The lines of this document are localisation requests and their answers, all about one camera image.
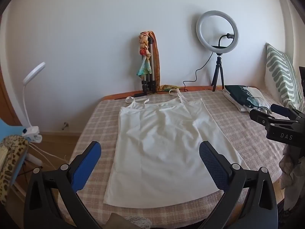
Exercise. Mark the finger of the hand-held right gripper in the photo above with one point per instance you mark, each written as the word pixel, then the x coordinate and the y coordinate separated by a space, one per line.
pixel 282 109
pixel 262 118

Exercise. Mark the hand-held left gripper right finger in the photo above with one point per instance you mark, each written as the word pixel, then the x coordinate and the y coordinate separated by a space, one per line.
pixel 212 167

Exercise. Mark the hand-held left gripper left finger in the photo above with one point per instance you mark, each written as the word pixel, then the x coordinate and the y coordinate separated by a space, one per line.
pixel 87 167

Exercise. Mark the white camisole top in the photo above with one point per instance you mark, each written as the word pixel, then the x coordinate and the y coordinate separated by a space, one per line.
pixel 162 148

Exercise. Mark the folded white garment green trim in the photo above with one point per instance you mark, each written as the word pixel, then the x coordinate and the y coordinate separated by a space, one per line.
pixel 258 94

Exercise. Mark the green white patterned pillow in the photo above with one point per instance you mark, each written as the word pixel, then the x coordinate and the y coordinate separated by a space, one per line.
pixel 278 76

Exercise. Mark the person's patterned clothing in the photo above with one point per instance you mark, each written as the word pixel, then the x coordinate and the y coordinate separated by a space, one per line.
pixel 289 169

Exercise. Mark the dark green patterned garment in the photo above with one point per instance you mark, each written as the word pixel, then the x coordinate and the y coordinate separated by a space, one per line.
pixel 238 93

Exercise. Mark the checked beige blanket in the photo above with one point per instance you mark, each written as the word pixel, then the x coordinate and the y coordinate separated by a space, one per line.
pixel 226 124

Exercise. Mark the small metal doorstop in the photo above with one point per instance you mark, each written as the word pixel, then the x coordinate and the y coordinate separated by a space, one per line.
pixel 64 125

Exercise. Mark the beige cloth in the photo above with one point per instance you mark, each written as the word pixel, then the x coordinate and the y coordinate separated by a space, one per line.
pixel 116 221

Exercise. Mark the white clip desk lamp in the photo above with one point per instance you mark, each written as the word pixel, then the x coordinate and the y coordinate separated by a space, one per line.
pixel 31 133

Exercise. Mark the small black tripod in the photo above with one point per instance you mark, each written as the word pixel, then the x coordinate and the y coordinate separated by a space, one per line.
pixel 218 64

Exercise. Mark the white knitted cloth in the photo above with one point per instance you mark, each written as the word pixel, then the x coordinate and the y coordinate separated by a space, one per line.
pixel 138 221

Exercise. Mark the leopard print cloth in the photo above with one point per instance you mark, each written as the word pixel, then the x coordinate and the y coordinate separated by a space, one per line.
pixel 9 167

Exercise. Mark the black gooseneck phone holder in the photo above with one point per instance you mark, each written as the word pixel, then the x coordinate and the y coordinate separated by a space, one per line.
pixel 221 39

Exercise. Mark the light blue chair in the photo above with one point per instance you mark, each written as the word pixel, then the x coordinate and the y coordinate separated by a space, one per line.
pixel 4 128

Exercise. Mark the orange patterned scarf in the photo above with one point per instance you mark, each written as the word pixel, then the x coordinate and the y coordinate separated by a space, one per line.
pixel 166 87

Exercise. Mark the folded silver tripod stand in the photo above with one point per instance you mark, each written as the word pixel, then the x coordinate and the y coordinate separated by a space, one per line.
pixel 150 81

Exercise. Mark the wooden door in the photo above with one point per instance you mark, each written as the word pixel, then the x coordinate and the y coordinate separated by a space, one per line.
pixel 6 95

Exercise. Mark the colourful silk scarf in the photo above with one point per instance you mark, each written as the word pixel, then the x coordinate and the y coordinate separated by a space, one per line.
pixel 143 69

